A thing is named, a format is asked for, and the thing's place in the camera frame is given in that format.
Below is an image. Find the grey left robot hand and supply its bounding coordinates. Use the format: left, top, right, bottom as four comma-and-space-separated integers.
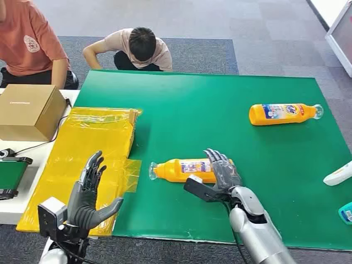
67, 151, 124, 230

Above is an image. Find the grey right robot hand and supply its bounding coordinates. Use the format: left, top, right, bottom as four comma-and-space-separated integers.
204, 148, 243, 200

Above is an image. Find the orange bottle with clear cap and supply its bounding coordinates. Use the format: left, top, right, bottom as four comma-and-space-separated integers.
149, 158, 233, 184
249, 103, 324, 127

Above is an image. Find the white plastic bottle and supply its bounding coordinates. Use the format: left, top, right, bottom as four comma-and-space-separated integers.
323, 161, 352, 187

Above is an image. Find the yellow plastic-wrapped flat box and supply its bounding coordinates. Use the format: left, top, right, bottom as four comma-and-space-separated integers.
16, 106, 143, 237

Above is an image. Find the green table mat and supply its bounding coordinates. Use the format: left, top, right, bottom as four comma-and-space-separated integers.
74, 70, 352, 252

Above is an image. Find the green and black device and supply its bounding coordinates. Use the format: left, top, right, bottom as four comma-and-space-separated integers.
0, 148, 34, 201

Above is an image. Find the brown cardboard box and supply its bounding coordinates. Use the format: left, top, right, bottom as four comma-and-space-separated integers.
0, 84, 67, 142

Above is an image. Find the teal plastic container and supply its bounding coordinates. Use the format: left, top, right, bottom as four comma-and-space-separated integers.
338, 201, 352, 226

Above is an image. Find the person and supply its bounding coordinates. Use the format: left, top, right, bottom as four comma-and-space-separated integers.
0, 0, 79, 90
82, 26, 173, 72

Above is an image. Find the white framed panel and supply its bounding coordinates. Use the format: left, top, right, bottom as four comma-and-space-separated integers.
325, 0, 352, 78

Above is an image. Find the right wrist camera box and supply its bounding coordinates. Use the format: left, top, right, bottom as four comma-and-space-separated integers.
183, 174, 222, 204

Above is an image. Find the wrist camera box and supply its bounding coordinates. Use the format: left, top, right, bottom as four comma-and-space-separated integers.
183, 174, 222, 204
37, 196, 68, 238

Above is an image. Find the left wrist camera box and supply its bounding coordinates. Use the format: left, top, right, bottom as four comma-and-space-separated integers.
37, 196, 68, 238

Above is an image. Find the black cable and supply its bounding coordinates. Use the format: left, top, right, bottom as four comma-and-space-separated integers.
13, 97, 73, 156

